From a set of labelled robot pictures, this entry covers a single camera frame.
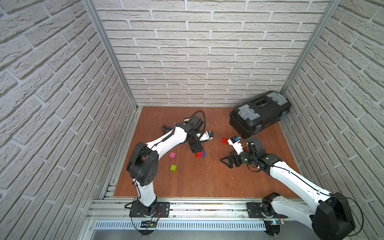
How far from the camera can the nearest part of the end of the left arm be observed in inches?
25.7

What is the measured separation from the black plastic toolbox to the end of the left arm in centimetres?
32

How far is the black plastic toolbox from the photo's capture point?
3.06 feet
